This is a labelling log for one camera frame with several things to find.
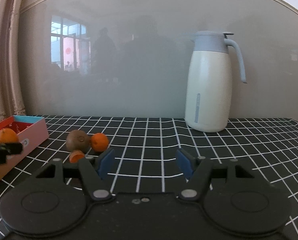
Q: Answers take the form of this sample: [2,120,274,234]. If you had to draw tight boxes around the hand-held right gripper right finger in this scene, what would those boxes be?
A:
[176,149,253,201]

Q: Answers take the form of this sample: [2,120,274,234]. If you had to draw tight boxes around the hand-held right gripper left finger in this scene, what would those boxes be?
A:
[35,147,115,202]

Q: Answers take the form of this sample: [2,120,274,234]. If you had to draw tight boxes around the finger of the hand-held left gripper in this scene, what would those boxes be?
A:
[0,142,23,167]

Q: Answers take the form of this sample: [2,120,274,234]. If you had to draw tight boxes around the large tangerine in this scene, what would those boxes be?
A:
[0,128,19,145]

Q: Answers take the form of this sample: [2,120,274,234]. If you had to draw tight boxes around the small tangerine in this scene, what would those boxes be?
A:
[90,133,110,153]

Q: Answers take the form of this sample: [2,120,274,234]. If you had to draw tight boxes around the small orange-red fruit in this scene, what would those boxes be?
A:
[69,150,86,164]

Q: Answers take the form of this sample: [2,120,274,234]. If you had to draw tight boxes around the colourful cardboard box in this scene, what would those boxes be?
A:
[0,115,50,190]

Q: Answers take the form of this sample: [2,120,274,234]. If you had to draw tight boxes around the brown kiwi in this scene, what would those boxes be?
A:
[66,129,91,153]

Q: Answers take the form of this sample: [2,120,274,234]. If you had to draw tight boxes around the black checked tablecloth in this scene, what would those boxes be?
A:
[0,115,298,240]

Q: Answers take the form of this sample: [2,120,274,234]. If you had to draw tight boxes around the white thermos jug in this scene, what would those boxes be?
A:
[184,31,248,133]

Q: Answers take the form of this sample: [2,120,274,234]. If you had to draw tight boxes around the beige lace curtain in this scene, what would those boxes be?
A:
[0,0,27,126]

